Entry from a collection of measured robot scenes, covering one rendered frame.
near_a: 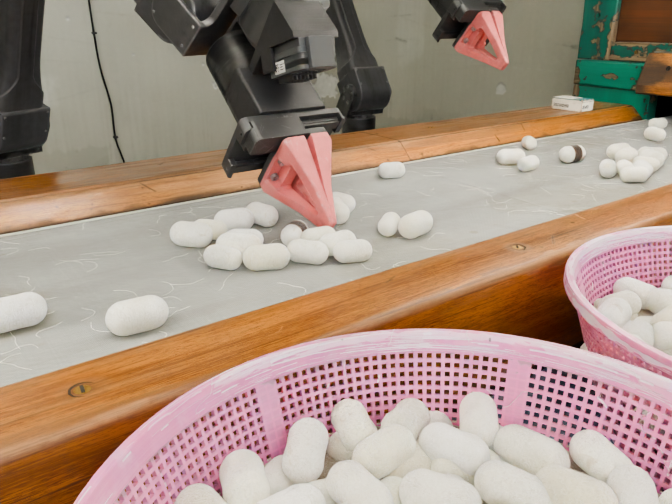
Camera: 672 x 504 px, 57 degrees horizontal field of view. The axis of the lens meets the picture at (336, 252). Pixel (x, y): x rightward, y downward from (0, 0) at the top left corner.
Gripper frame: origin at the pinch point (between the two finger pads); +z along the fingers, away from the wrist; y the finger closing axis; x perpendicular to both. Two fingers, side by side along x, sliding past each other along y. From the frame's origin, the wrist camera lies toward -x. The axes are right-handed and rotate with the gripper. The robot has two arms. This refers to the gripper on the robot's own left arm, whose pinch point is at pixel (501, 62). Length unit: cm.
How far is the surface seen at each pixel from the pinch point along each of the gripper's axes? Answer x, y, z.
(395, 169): 4.4, -24.8, 11.4
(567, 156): -0.2, -1.7, 17.1
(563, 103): 10.2, 25.4, 0.5
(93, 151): 156, -4, -119
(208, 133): 155, 45, -120
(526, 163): -0.3, -10.0, 16.9
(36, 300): -5, -67, 22
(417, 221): -6.8, -37.5, 24.0
